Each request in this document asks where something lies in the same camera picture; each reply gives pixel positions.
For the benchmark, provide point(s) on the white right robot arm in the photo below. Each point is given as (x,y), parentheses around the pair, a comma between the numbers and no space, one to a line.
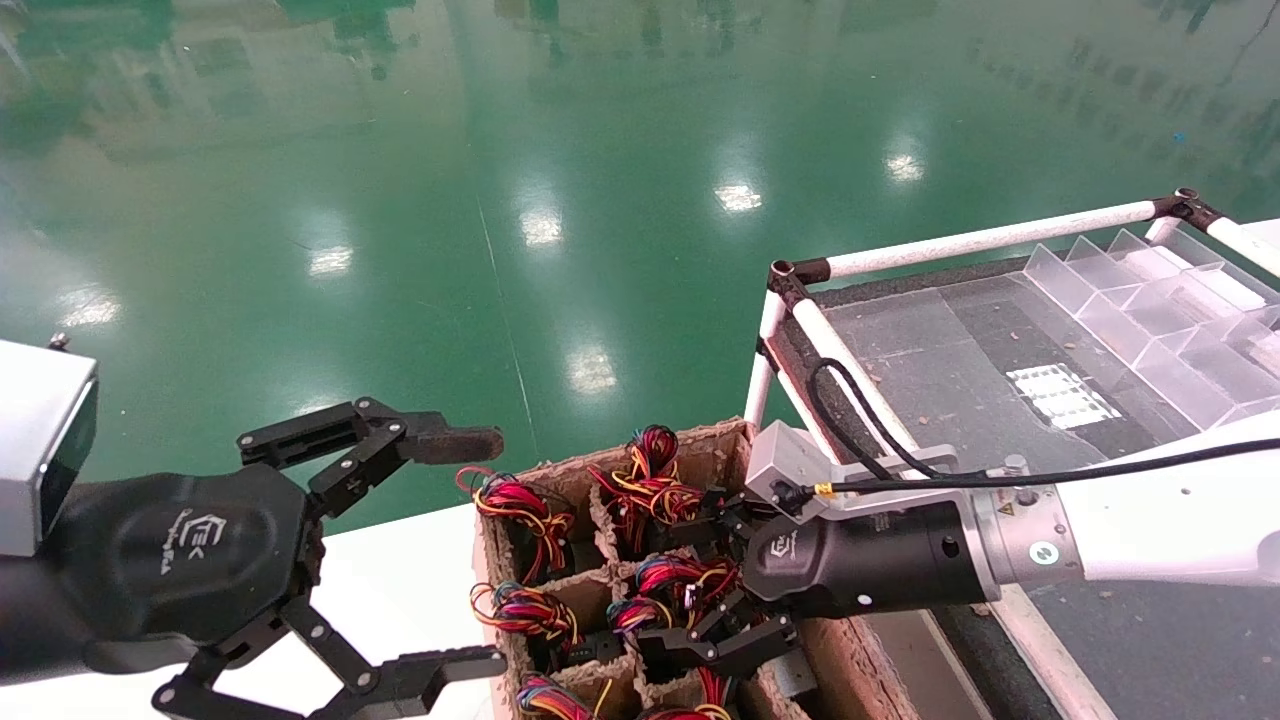
(1180,520)

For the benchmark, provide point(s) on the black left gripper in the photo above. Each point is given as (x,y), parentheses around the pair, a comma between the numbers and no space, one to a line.
(190,550)

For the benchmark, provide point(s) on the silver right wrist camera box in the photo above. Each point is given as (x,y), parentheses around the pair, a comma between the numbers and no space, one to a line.
(785,465)

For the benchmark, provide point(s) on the white pipe rack frame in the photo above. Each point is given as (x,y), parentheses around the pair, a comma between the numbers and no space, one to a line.
(1000,238)

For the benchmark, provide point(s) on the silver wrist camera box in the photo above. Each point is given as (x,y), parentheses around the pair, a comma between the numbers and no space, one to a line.
(785,465)
(35,440)

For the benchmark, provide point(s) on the brown cardboard divider box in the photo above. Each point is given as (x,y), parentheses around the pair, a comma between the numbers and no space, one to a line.
(850,665)

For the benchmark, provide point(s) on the white grid label sticker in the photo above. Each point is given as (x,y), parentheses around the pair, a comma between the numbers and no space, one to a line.
(1060,395)

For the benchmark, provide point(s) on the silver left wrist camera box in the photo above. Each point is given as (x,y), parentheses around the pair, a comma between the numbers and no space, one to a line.
(35,440)

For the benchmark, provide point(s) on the clear acrylic compartment tray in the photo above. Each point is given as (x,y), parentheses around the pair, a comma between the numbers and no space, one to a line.
(950,340)

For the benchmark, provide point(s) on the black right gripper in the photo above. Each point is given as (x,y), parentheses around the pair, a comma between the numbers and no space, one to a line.
(870,560)

